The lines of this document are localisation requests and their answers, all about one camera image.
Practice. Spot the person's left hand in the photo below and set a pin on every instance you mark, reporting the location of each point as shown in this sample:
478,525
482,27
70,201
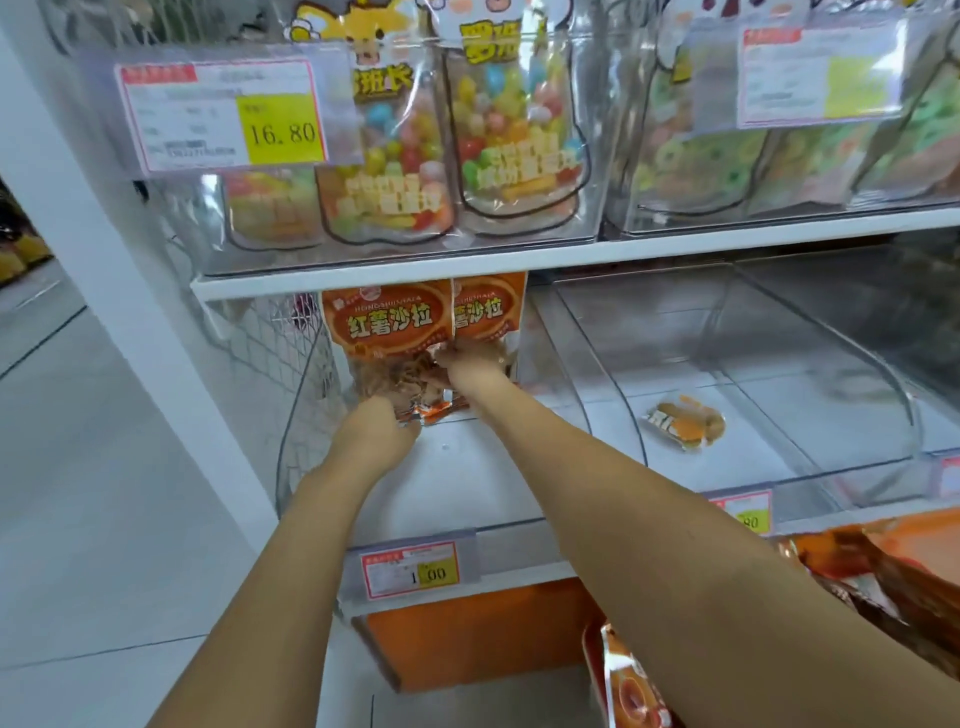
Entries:
375,435

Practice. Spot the person's right hand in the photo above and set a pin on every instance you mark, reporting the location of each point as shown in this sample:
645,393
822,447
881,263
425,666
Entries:
477,375

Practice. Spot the white snack shelf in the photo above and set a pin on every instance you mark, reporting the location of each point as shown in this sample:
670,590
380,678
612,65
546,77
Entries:
450,266

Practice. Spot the white red-rimmed shopping basket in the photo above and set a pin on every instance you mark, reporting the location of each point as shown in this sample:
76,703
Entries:
591,675

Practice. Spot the person's left forearm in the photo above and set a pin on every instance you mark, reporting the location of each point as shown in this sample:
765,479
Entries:
255,630

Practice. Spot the person's right forearm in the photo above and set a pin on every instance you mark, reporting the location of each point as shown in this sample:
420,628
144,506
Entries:
675,570

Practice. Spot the small orange wrapped snack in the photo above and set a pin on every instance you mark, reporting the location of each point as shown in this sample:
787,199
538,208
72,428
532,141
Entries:
687,423

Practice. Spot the orange shelf base panel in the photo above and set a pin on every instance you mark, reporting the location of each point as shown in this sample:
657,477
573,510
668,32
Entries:
480,638

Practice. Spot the background goods shelf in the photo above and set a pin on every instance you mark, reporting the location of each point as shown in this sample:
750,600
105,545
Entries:
18,255

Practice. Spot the white yellow price tag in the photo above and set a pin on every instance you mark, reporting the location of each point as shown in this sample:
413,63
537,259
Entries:
746,515
818,75
948,480
408,570
195,120

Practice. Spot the yellow cat candy bag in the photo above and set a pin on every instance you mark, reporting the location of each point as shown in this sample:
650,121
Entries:
270,203
510,135
383,165

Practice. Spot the white koala candy bag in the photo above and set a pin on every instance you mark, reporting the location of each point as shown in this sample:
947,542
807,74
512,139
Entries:
683,165
810,165
923,150

